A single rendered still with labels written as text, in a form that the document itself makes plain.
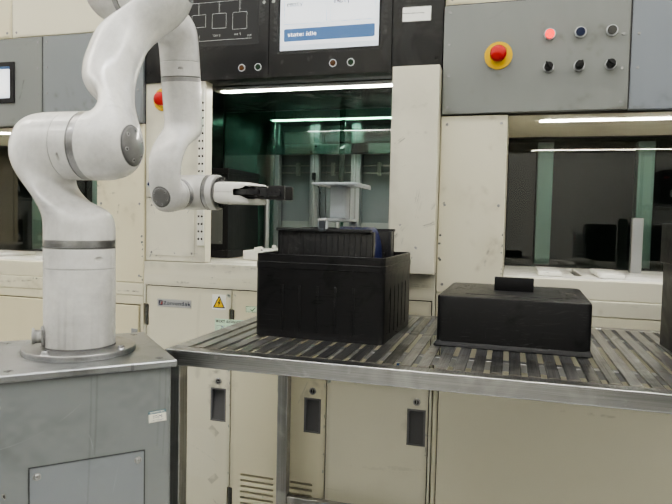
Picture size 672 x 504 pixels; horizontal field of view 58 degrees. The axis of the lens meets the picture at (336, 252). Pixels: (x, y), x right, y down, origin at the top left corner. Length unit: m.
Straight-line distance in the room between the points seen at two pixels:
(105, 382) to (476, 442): 0.99
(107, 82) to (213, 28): 0.76
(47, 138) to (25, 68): 1.10
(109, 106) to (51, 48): 1.07
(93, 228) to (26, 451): 0.37
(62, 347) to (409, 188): 0.90
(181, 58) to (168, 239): 0.62
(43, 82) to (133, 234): 0.57
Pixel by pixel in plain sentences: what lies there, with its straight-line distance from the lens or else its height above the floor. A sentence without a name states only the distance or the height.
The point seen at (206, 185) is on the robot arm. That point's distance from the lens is 1.44.
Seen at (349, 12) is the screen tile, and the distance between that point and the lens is 1.74.
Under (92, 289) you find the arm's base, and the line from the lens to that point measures 1.12.
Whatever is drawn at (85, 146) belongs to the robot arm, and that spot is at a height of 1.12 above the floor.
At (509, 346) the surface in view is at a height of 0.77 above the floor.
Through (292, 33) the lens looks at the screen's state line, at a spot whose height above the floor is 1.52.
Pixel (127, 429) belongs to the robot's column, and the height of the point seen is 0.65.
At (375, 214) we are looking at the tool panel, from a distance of 2.55.
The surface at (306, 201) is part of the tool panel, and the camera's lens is 2.64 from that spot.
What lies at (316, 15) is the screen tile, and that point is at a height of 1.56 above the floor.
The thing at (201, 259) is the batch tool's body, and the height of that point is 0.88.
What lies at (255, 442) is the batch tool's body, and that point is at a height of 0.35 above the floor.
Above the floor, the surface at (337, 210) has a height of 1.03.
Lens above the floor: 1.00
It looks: 3 degrees down
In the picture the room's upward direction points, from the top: 1 degrees clockwise
